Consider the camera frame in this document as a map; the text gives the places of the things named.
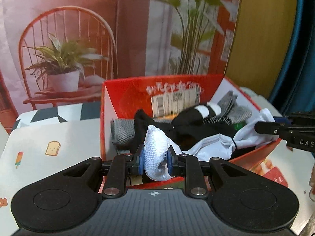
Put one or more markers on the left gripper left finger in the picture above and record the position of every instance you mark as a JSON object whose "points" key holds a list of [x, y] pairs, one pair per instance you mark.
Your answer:
{"points": [[117, 170]]}

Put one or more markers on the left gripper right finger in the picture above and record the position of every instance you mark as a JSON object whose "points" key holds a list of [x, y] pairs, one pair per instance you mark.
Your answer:
{"points": [[188, 167]]}

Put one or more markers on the white mesh cloth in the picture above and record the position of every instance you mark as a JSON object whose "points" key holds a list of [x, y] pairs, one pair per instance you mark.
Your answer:
{"points": [[156, 144]]}

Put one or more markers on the printed room backdrop poster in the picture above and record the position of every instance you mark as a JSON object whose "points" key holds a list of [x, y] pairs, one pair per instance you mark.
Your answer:
{"points": [[137, 38]]}

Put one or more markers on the person's right hand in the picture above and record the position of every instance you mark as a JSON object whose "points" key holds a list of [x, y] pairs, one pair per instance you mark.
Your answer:
{"points": [[312, 184]]}

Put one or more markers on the blue curtain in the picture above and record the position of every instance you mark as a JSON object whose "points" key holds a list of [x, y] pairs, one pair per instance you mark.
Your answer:
{"points": [[294, 88]]}

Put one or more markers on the black sock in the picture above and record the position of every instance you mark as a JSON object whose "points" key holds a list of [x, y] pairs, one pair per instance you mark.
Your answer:
{"points": [[185, 130]]}

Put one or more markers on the red strawberry cardboard box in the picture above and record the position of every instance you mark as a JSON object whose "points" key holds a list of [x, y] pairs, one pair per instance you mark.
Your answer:
{"points": [[213, 88]]}

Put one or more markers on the green object in box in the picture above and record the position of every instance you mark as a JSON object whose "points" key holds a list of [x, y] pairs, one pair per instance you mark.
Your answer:
{"points": [[238, 126]]}

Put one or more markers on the white shipping label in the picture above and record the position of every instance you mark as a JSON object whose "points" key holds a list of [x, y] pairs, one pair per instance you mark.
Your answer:
{"points": [[174, 102]]}

